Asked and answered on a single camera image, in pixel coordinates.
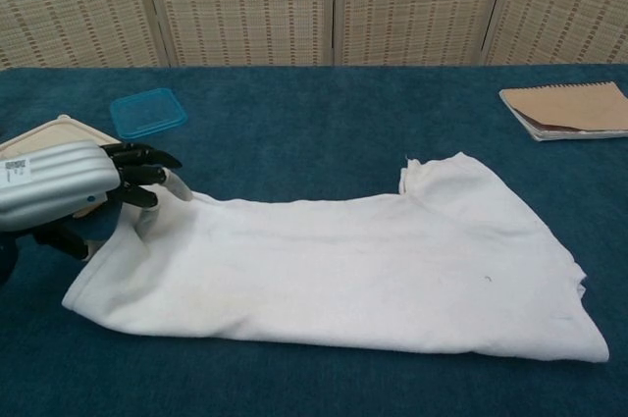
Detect white T-shirt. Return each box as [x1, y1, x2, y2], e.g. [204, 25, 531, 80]
[62, 151, 610, 364]

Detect blue plush table cover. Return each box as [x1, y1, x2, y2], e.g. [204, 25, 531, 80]
[0, 62, 628, 417]

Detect woven folding screen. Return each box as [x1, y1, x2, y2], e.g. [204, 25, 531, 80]
[0, 0, 628, 70]

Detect beige lidded food box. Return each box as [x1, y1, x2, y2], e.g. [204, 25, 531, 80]
[0, 114, 124, 217]

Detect brown spiral notebook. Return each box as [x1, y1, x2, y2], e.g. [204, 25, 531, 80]
[498, 80, 628, 142]

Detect blue square plastic lid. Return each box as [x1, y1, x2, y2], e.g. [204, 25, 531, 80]
[109, 87, 189, 139]

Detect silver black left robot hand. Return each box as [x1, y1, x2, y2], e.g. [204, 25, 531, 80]
[0, 139, 195, 261]

